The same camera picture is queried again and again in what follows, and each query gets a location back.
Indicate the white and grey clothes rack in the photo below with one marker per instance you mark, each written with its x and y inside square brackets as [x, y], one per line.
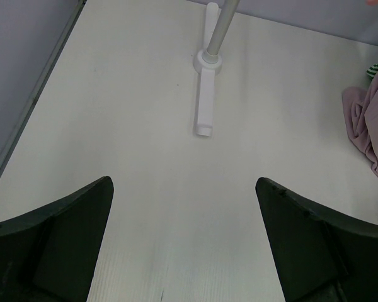
[208, 62]

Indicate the green striped tank top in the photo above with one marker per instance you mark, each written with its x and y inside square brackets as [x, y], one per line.
[372, 71]

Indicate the left aluminium frame post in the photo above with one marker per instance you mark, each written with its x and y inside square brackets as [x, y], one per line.
[32, 36]

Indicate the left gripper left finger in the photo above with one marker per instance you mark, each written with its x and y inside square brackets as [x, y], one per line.
[50, 253]

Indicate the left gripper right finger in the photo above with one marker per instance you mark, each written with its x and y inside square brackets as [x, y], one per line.
[319, 253]

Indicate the mauve pink tank top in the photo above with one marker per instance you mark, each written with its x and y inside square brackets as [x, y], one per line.
[360, 109]

